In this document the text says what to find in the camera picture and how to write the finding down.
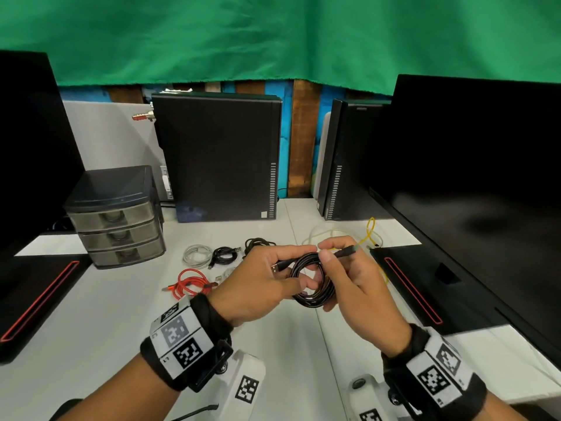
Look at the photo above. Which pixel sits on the person's left hand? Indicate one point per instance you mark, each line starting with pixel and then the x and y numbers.
pixel 254 280

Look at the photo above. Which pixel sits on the person's left thumb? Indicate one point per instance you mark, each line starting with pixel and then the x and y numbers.
pixel 293 252

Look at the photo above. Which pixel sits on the red and silver plug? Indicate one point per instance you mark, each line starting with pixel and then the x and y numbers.
pixel 143 116

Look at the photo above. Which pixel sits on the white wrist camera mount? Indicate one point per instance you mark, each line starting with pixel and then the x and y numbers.
pixel 241 385
pixel 368 398

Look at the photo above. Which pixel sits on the person's left forearm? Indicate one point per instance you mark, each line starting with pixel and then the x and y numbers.
pixel 118 392

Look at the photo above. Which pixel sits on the person's right hand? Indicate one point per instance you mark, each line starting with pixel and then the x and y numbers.
pixel 363 293

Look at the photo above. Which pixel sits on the green cloth backdrop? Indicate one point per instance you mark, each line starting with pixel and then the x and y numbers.
pixel 280 34

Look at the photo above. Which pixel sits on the black wristband with marker tags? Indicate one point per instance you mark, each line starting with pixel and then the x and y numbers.
pixel 188 341
pixel 431 372

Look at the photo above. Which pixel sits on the grey three-drawer organizer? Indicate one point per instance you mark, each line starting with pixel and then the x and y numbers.
pixel 115 214

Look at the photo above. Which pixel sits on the white partition panel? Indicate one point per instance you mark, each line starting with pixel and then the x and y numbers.
pixel 111 135

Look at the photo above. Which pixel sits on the white power strip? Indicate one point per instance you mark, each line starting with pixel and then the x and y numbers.
pixel 166 181

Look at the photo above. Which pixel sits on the black monitor base red stripe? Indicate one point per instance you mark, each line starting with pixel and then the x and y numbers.
pixel 30 298
pixel 429 289

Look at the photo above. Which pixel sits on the black desktop computer tower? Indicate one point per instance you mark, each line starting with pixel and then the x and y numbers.
pixel 350 170
pixel 219 157

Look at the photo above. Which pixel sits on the person's right thumb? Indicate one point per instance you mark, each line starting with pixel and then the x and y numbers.
pixel 327 274

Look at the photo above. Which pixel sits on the person's right forearm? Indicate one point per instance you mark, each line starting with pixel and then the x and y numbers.
pixel 504 412

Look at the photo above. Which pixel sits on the black computer monitor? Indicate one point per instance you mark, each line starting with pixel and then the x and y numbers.
pixel 477 184
pixel 30 162

